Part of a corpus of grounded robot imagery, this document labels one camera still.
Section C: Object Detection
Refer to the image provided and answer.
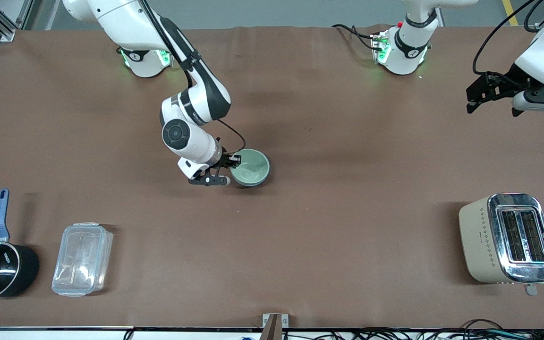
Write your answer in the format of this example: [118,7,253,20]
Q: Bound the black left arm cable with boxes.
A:
[472,0,544,75]

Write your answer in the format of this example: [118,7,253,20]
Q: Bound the metal table edge bracket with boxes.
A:
[262,314,289,340]

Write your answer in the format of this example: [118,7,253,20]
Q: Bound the clear plastic food container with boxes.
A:
[51,222,114,298]

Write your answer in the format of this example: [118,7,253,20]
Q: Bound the black base cable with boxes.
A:
[331,24,377,50]

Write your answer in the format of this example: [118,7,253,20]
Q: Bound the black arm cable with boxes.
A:
[472,0,544,75]
[139,0,247,153]

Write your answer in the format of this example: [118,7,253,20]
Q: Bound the black cable bundle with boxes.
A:
[281,319,544,340]

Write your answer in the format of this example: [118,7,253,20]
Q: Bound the black pot with blue handle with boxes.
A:
[0,189,40,301]

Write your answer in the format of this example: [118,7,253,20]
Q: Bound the beige and chrome toaster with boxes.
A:
[459,193,544,296]

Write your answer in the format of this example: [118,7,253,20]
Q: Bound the blue bowl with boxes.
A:
[231,163,271,188]

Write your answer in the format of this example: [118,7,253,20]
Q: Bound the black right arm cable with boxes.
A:
[139,0,247,153]

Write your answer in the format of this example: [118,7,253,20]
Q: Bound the light green bowl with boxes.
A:
[230,149,270,186]

